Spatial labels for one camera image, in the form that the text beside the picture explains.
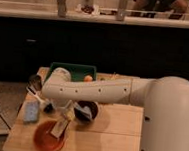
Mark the black bowl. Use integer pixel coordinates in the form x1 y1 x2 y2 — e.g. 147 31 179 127
74 101 99 122

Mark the blue sponge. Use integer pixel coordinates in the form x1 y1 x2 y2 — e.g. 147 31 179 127
23 101 40 123

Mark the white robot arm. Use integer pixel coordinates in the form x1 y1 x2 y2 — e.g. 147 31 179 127
42 69 189 151

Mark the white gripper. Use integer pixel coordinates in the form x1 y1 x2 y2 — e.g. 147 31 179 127
51 99 75 121

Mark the whiteboard eraser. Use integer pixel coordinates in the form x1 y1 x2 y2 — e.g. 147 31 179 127
50 117 70 139

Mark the green tray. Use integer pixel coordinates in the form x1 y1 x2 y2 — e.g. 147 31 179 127
44 62 97 82

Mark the orange fruit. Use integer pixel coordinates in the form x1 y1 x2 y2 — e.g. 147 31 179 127
83 75 94 82

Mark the dish brush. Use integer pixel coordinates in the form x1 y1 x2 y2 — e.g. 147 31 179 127
26 74 54 114

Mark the blue cloth in bowl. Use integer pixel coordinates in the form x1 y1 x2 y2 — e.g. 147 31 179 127
78 106 93 121

